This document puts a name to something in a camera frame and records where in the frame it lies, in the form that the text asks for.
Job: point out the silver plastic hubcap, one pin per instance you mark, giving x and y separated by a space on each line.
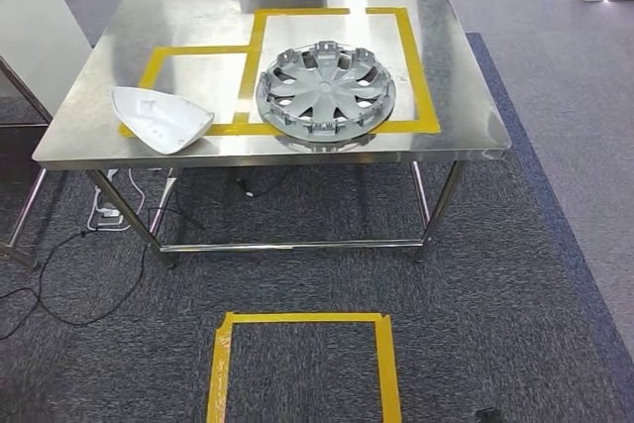
324 88

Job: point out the stainless steel workbench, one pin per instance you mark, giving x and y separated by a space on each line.
470 111

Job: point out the white plastic shell part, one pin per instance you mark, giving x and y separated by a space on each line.
158 121

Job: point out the yellow tape square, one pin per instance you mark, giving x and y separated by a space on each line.
220 374

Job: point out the metal floor socket box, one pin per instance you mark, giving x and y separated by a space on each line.
110 215

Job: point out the white desk with steel frame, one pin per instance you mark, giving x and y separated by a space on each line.
39 26

